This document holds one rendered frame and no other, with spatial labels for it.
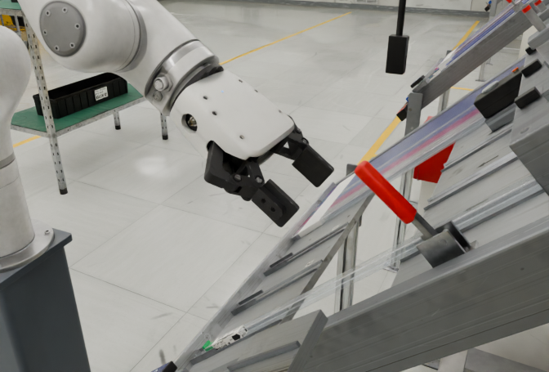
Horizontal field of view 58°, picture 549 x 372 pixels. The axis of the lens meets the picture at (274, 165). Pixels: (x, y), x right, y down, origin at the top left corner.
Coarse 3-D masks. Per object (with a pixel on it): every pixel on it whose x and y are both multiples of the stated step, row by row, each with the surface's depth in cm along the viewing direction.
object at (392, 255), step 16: (528, 176) 41; (512, 192) 41; (528, 192) 40; (480, 208) 42; (496, 208) 42; (464, 224) 44; (416, 240) 46; (384, 256) 49; (400, 256) 48; (352, 272) 51; (368, 272) 50; (320, 288) 54; (336, 288) 53; (288, 304) 57; (304, 304) 56; (256, 320) 61; (272, 320) 59
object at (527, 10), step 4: (524, 4) 36; (528, 4) 36; (520, 8) 36; (524, 8) 36; (528, 8) 36; (532, 8) 36; (524, 12) 36; (528, 12) 36; (532, 12) 36; (528, 16) 36; (532, 16) 36; (536, 16) 36; (532, 20) 36; (536, 20) 36; (540, 20) 36; (536, 24) 36; (540, 24) 36; (544, 24) 36; (536, 28) 36; (540, 28) 36; (544, 28) 36
